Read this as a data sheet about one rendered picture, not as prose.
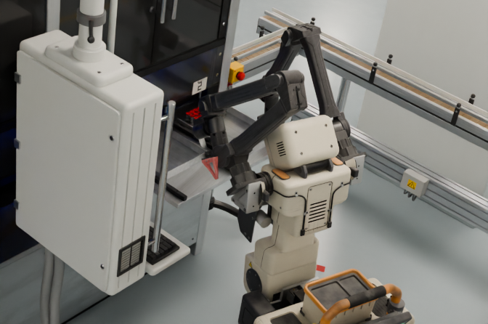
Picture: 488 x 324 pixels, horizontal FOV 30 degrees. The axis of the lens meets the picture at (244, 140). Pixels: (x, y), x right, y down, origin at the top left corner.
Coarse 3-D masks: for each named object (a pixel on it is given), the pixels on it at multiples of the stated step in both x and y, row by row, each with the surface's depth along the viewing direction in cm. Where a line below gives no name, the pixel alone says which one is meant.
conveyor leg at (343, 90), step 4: (344, 80) 453; (348, 80) 448; (340, 84) 456; (344, 84) 454; (348, 84) 454; (340, 88) 456; (344, 88) 455; (348, 88) 455; (340, 92) 457; (344, 92) 456; (348, 92) 457; (340, 96) 458; (344, 96) 457; (336, 100) 461; (340, 100) 459; (344, 100) 459; (336, 104) 461; (340, 104) 460; (344, 104) 460; (340, 108) 461; (344, 108) 463; (332, 120) 467
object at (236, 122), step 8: (232, 112) 395; (240, 112) 392; (224, 120) 391; (232, 120) 392; (240, 120) 393; (248, 120) 391; (232, 128) 387; (240, 128) 388; (232, 136) 382; (264, 144) 378
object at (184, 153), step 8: (160, 128) 377; (160, 136) 374; (176, 136) 372; (160, 144) 369; (176, 144) 371; (184, 144) 371; (192, 144) 368; (160, 152) 364; (176, 152) 366; (184, 152) 367; (192, 152) 367; (200, 152) 366; (160, 160) 360; (176, 160) 361; (184, 160) 362; (192, 160) 358; (200, 160) 362; (168, 168) 356; (176, 168) 352; (184, 168) 356; (168, 176) 350
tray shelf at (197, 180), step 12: (180, 108) 395; (192, 108) 396; (180, 132) 379; (252, 156) 371; (264, 156) 373; (192, 168) 358; (204, 168) 360; (168, 180) 349; (180, 180) 350; (192, 180) 352; (204, 180) 353; (216, 180) 354; (228, 180) 358; (156, 192) 343; (168, 192) 343; (192, 192) 345; (204, 192) 348; (180, 204) 338
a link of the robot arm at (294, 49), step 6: (288, 30) 331; (282, 36) 335; (288, 36) 330; (282, 42) 336; (288, 42) 333; (294, 42) 336; (282, 48) 344; (288, 48) 339; (294, 48) 338; (300, 48) 340; (282, 54) 345; (288, 54) 342; (294, 54) 343; (276, 60) 352; (282, 60) 347; (288, 60) 346; (276, 66) 353; (282, 66) 349; (288, 66) 351; (270, 72) 359
